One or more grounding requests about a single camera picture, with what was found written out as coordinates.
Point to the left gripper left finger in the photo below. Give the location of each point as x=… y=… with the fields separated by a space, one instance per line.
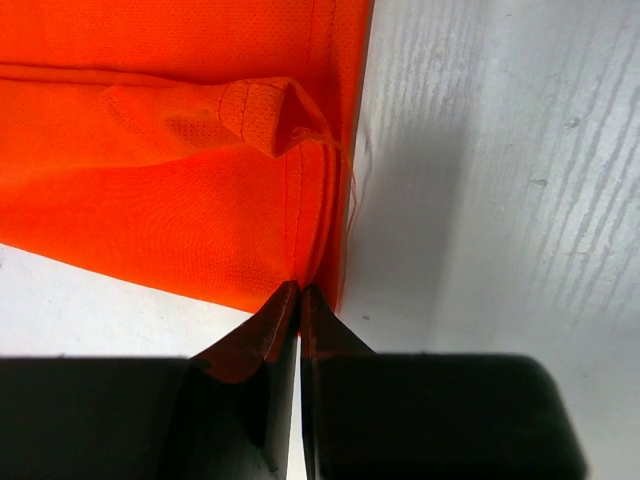
x=221 y=414

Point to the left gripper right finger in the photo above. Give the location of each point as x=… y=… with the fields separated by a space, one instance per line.
x=370 y=415

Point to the orange t-shirt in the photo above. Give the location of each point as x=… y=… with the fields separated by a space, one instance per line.
x=197 y=147

